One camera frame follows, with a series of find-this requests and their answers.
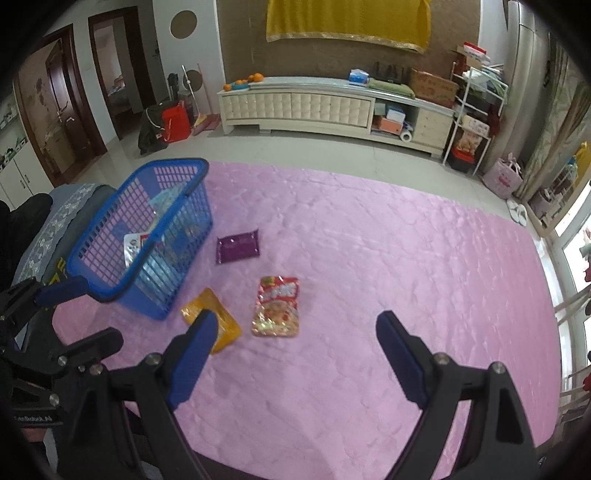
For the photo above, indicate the person's left hand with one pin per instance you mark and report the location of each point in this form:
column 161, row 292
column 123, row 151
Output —
column 39, row 434

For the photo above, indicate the brown wooden door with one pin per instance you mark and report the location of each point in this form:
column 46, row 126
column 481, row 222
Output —
column 60, row 106

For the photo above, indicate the black cloth yellow print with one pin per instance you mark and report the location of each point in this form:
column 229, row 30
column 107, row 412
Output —
column 60, row 270

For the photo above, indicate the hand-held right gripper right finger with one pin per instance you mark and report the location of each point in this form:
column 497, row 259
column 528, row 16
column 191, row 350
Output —
column 401, row 364

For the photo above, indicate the broom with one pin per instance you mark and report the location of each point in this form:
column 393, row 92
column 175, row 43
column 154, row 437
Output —
column 206, row 120

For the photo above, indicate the green cushion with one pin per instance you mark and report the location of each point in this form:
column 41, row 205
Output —
column 391, row 88

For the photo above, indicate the yellow-orange snack packet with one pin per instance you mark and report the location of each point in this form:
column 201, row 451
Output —
column 205, row 300

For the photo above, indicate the yellow wall cloth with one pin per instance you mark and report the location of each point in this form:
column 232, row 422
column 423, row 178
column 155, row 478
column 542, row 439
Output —
column 346, row 18

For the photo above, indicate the brown door frame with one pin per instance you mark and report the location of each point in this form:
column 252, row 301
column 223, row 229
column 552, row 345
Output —
column 138, row 69

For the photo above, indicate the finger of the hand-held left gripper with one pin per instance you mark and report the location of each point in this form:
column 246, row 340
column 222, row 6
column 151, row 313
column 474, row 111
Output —
column 92, row 344
column 64, row 291

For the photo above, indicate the white metal rack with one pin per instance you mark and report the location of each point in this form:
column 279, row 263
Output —
column 501, row 92

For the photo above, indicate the row of dark bottles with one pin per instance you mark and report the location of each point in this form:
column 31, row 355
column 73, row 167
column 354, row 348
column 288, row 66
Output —
column 388, row 72

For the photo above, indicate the round brown wall decoration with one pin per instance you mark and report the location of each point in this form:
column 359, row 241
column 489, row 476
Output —
column 183, row 24

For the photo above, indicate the black bag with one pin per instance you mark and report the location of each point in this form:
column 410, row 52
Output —
column 151, row 131

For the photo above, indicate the orange box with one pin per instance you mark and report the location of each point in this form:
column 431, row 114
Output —
column 388, row 125

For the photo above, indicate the cardboard box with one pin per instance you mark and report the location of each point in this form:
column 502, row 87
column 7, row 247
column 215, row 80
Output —
column 434, row 87

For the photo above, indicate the grey lace-patterned cloth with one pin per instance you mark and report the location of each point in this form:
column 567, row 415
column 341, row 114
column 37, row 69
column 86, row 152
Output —
column 55, row 221

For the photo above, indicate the printed snack bag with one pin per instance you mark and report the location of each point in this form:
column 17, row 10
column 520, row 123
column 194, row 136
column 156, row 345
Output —
column 471, row 141

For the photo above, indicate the white paper roll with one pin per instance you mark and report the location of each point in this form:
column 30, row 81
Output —
column 406, row 136

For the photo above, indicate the red bag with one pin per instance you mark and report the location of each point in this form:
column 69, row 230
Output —
column 175, row 122

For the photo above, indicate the black-red box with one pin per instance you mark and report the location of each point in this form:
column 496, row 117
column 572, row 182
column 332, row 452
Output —
column 463, row 159

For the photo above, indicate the blue-white tissue pack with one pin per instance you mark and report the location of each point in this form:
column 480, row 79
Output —
column 359, row 77

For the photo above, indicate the white snack packet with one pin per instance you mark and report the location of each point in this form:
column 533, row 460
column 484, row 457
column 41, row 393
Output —
column 136, row 244

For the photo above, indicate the blue plastic mesh basket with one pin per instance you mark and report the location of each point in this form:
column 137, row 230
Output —
column 194, row 221

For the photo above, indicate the blue dish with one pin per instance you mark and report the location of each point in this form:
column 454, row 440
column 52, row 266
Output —
column 239, row 83

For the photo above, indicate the white standing air conditioner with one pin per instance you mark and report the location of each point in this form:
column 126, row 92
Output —
column 526, row 83

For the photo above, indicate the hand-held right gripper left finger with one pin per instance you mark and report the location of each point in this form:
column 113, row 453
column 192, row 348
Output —
column 194, row 364

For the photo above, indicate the pink quilted blanket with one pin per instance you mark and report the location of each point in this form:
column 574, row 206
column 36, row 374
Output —
column 369, row 254

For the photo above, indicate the pink bag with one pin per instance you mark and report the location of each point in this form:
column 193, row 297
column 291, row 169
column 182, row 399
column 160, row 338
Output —
column 503, row 177

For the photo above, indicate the blue box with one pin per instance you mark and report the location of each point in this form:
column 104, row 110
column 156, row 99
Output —
column 394, row 113

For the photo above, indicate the cream tv cabinet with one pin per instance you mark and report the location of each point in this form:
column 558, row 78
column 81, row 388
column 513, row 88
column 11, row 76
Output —
column 295, row 106

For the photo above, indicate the purple snack packet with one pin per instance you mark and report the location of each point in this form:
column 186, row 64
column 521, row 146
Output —
column 238, row 248

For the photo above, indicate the white cupboard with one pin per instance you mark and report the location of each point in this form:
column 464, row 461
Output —
column 18, row 175

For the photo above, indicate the patterned curtain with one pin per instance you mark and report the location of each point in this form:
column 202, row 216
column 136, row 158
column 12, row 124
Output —
column 558, row 138

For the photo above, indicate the red snack packet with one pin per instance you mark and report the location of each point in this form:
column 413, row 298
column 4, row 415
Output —
column 277, row 309

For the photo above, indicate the white slipper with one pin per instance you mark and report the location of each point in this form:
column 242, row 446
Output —
column 512, row 206
column 521, row 215

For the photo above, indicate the red-white box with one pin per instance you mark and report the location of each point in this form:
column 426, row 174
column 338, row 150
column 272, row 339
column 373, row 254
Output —
column 475, row 53

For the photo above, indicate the yellow hanging garment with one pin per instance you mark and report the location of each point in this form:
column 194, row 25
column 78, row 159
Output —
column 582, row 161

